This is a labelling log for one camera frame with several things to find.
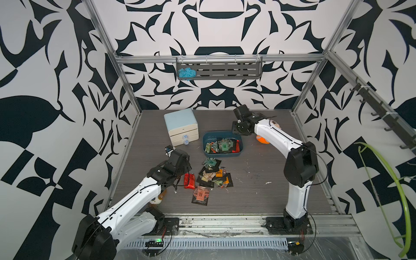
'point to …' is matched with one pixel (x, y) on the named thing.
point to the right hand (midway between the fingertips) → (235, 126)
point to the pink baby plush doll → (273, 123)
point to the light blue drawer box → (182, 127)
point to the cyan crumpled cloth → (187, 73)
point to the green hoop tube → (408, 214)
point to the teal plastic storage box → (210, 147)
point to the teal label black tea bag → (225, 145)
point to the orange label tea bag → (221, 172)
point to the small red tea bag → (189, 181)
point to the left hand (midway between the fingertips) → (185, 159)
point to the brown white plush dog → (157, 200)
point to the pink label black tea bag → (200, 195)
